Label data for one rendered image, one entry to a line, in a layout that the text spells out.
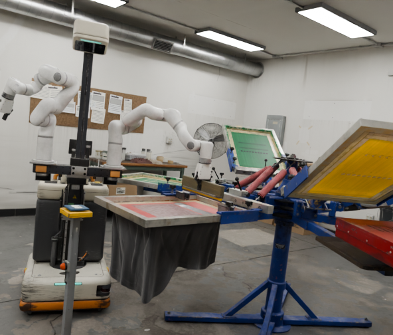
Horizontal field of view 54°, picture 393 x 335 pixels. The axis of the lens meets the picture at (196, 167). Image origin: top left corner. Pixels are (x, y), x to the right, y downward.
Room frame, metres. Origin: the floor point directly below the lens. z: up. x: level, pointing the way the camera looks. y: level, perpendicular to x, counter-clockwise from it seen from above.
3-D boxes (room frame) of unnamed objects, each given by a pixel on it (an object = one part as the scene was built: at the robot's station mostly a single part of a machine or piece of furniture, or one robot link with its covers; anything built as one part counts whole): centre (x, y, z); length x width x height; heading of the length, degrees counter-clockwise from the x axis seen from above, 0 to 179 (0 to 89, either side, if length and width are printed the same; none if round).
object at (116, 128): (2.60, 0.56, 1.37); 0.13 x 0.10 x 0.16; 161
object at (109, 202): (2.26, 0.09, 0.97); 0.79 x 0.58 x 0.04; 129
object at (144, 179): (3.25, 0.13, 1.05); 1.08 x 0.61 x 0.23; 69
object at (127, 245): (2.07, 0.32, 0.74); 0.45 x 0.03 x 0.43; 39
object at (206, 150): (2.40, -0.02, 1.33); 0.15 x 0.10 x 0.11; 71
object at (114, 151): (2.60, 0.57, 1.21); 0.16 x 0.13 x 0.15; 20
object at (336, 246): (2.27, -0.83, 0.91); 1.34 x 0.40 x 0.08; 9
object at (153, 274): (2.06, 0.00, 0.74); 0.46 x 0.04 x 0.42; 129
